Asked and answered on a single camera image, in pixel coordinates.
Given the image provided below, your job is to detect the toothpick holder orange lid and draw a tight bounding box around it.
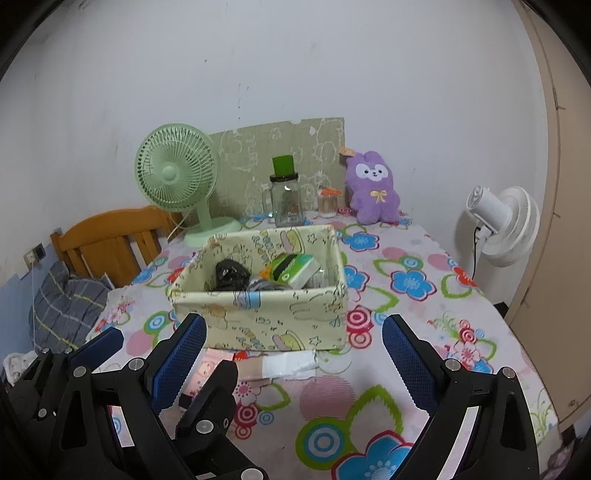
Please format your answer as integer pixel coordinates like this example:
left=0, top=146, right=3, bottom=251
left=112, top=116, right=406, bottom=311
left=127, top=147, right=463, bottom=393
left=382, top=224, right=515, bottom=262
left=318, top=191, right=341, bottom=217

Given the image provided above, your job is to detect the purple plush toy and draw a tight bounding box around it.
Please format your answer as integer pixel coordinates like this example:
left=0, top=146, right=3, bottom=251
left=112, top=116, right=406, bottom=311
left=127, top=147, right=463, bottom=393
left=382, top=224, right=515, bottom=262
left=345, top=148, right=402, bottom=226

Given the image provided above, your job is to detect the green printed board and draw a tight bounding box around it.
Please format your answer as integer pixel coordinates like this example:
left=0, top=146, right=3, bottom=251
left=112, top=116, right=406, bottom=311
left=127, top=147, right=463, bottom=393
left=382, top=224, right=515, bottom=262
left=208, top=117, right=346, bottom=217

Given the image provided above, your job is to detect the glass mug jar black lid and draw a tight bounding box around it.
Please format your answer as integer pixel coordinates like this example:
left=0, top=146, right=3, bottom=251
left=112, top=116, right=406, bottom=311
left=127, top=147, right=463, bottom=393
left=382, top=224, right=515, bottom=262
left=262, top=174, right=304, bottom=228

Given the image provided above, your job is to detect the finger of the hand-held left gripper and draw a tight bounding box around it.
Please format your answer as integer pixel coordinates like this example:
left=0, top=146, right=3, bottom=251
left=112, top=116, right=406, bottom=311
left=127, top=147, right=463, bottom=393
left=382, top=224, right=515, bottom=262
left=8, top=326, right=125, bottom=424

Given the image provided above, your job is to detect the wall socket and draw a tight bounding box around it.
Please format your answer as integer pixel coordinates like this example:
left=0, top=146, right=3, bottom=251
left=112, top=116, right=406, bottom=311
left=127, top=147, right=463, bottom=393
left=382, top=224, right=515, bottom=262
left=23, top=244, right=47, bottom=268

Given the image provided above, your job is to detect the green desk fan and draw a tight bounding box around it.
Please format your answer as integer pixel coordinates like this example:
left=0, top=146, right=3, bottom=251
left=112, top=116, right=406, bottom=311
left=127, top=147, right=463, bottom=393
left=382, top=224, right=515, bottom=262
left=135, top=122, right=243, bottom=249

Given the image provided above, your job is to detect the black soft item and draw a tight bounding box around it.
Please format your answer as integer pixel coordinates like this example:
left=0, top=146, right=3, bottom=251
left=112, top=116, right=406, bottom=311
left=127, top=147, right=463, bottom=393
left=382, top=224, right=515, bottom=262
left=213, top=258, right=252, bottom=292

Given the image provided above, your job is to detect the white paper strip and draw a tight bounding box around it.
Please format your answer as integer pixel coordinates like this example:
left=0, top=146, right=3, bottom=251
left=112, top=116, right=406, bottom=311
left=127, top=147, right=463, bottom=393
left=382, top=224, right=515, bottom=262
left=262, top=349, right=319, bottom=380

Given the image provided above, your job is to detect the wooden headboard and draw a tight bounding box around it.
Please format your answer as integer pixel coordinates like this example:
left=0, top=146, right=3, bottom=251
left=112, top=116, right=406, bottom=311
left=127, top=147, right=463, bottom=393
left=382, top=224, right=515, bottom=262
left=50, top=205, right=188, bottom=289

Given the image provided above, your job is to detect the white circulator fan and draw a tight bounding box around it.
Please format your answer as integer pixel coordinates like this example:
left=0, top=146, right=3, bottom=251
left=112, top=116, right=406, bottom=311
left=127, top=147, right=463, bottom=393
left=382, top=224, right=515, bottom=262
left=465, top=185, right=541, bottom=268

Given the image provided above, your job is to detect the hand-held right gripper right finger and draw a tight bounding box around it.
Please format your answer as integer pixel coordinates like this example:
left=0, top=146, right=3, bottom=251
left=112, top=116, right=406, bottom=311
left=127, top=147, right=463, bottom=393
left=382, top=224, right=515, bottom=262
left=381, top=314, right=542, bottom=480

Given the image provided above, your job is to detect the beige door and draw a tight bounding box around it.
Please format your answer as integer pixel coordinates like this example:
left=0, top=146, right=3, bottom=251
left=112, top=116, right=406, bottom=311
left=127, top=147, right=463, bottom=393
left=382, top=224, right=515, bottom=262
left=503, top=0, right=591, bottom=425

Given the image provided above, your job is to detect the green white tissue packet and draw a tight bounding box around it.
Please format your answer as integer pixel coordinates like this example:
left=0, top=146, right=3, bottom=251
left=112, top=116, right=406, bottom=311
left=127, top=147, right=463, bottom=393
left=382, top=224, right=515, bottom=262
left=261, top=251, right=321, bottom=291

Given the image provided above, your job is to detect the grey plaid bedding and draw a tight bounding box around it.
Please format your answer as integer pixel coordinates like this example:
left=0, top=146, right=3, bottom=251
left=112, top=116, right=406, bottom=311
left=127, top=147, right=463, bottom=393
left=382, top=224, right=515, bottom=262
left=28, top=263, right=114, bottom=352

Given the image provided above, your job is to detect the yellow printed fabric storage box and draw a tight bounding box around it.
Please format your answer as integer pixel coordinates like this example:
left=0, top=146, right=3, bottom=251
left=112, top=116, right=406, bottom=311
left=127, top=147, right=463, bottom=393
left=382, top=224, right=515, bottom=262
left=168, top=224, right=348, bottom=354

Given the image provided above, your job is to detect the clear plastic bag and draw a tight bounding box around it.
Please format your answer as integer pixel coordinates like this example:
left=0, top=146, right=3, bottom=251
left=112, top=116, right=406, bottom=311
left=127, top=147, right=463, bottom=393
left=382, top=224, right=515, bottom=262
left=247, top=270, right=335, bottom=292

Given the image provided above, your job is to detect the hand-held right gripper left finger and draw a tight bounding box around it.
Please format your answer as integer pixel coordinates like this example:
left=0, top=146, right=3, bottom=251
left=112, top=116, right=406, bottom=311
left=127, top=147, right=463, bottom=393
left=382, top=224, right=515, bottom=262
left=48, top=313, right=269, bottom=480

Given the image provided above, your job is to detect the floral tablecloth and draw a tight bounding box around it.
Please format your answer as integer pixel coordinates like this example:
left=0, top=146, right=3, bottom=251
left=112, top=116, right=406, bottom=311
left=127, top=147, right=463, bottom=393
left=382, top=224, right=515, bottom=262
left=85, top=210, right=559, bottom=480

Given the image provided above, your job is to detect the white cloth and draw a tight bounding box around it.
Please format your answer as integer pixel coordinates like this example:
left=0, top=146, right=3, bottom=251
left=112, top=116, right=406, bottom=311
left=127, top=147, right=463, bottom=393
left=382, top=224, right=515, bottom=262
left=2, top=353, right=38, bottom=384

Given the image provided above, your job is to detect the black fan cable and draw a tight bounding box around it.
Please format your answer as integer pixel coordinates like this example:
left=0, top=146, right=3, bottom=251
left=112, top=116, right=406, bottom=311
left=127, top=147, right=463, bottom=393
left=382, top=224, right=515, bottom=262
left=471, top=224, right=483, bottom=282

